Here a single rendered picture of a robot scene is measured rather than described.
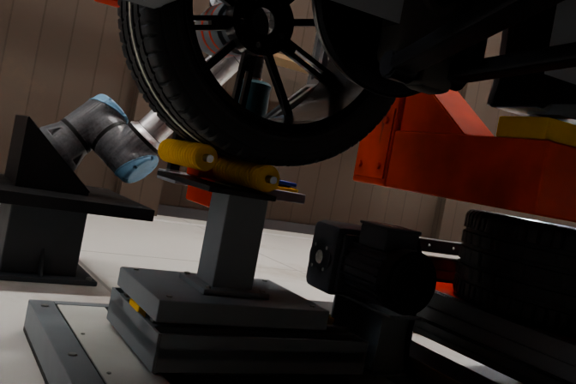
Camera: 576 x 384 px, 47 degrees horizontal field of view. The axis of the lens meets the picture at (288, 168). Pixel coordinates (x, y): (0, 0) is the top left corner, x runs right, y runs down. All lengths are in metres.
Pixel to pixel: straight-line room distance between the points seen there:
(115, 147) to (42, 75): 2.46
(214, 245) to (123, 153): 0.94
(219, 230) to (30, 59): 3.44
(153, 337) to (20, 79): 3.57
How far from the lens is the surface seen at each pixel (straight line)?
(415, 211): 6.33
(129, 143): 2.34
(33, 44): 4.77
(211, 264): 1.48
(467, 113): 1.80
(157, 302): 1.33
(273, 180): 1.37
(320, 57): 1.77
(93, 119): 2.41
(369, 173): 1.90
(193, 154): 1.40
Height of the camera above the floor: 0.52
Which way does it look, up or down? level
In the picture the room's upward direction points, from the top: 11 degrees clockwise
